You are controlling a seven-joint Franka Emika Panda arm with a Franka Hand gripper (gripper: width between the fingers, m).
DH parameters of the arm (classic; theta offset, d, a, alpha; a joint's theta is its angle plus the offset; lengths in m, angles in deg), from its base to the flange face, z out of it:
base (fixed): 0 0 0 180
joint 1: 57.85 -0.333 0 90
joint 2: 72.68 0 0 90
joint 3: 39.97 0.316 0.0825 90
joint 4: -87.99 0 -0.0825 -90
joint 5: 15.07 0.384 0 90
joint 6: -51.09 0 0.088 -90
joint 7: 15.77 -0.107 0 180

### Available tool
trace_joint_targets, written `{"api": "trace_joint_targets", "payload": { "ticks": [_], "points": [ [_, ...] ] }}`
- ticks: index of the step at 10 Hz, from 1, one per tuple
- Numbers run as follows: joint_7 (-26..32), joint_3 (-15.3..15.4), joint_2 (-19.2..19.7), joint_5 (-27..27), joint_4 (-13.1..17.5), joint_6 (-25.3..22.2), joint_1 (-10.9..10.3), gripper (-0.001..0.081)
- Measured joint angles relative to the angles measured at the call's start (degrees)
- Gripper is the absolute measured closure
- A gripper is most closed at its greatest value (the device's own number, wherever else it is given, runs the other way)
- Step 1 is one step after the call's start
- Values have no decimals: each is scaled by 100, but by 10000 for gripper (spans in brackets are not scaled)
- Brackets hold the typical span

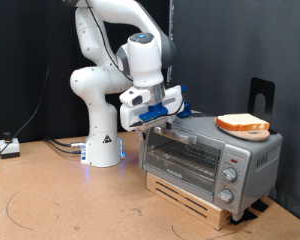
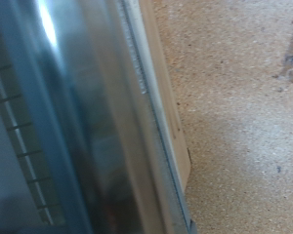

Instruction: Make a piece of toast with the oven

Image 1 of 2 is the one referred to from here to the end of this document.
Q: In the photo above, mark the grey emergency stop box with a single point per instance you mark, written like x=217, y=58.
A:
x=9, y=148

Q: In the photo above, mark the silver vertical metal pole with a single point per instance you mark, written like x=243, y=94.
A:
x=171, y=13

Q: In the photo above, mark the white bread slice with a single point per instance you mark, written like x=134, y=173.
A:
x=240, y=120

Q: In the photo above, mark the black fabric backdrop curtain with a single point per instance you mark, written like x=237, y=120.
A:
x=23, y=66

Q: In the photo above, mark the silver oven knob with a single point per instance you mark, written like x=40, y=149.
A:
x=225, y=195
x=230, y=174

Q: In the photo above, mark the black metal bookend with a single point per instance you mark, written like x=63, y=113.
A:
x=256, y=87

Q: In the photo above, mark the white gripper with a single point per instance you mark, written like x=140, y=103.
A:
x=130, y=116

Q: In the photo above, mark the grey fabric backdrop curtain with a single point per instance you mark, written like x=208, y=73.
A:
x=223, y=50

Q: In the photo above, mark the silver toaster oven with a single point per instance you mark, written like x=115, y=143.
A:
x=256, y=173

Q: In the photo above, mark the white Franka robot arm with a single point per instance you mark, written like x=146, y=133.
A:
x=143, y=63

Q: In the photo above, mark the round wooden cutting board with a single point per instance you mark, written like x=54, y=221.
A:
x=253, y=135

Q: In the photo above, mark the slotted wooden base block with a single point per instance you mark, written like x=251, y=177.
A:
x=196, y=206

